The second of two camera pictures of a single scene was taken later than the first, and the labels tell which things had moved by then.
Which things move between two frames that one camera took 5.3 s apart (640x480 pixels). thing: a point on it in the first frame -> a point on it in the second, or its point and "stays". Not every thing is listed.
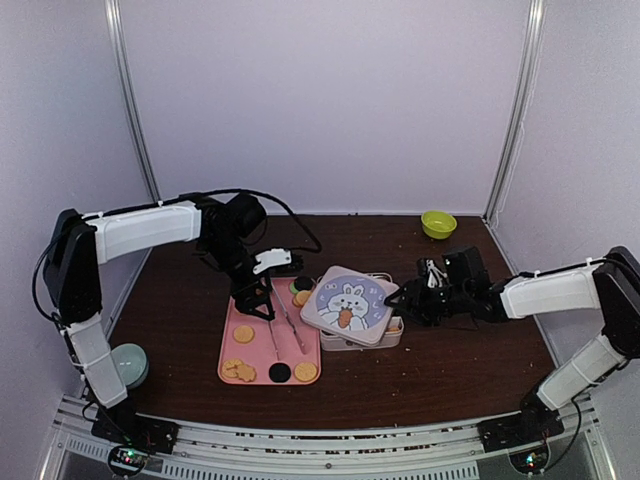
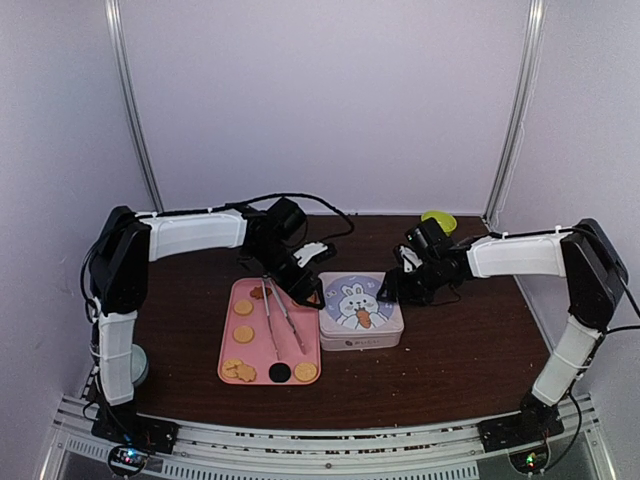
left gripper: [244, 303] -> [301, 294]
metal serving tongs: [300, 342] stays
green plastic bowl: [438, 224] stays
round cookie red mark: [230, 368] stays
